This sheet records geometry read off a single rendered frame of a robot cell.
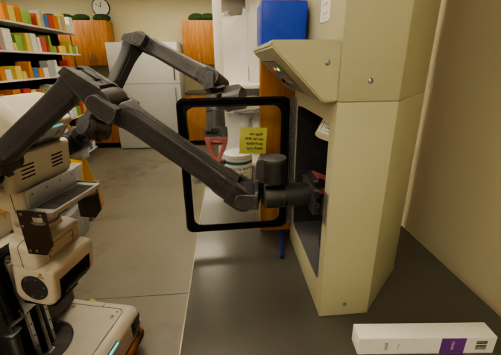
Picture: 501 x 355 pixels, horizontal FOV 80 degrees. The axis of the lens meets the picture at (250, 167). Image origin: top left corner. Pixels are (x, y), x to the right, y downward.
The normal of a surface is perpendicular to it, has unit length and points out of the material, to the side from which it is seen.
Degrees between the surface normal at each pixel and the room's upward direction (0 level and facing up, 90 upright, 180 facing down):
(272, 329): 0
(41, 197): 90
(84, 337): 0
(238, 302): 0
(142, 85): 90
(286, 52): 90
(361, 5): 90
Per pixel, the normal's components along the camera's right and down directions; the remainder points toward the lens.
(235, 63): -0.34, 0.36
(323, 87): 0.08, 0.33
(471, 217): -1.00, 0.04
